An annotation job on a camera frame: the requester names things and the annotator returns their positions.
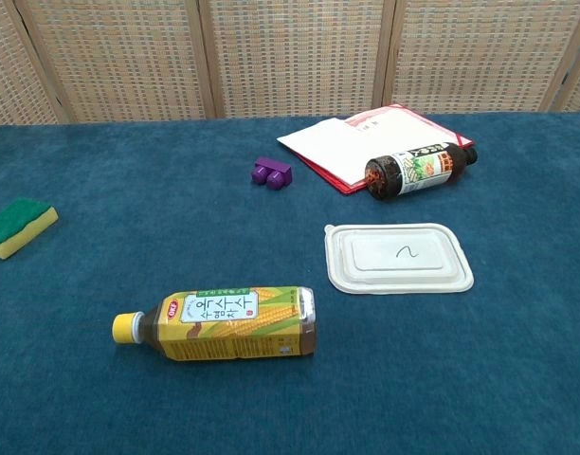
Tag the dark sauce bottle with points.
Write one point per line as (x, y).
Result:
(413, 173)

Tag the red document folder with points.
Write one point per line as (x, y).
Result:
(336, 183)

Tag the yellow corn tea bottle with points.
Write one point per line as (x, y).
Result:
(233, 327)

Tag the white food container lid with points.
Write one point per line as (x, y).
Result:
(399, 258)

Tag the white paper sheet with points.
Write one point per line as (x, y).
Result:
(337, 147)

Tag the green and yellow sponge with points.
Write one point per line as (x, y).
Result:
(20, 223)

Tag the blue table cloth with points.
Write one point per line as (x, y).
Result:
(129, 199)

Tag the purple toy building block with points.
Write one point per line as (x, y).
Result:
(273, 173)

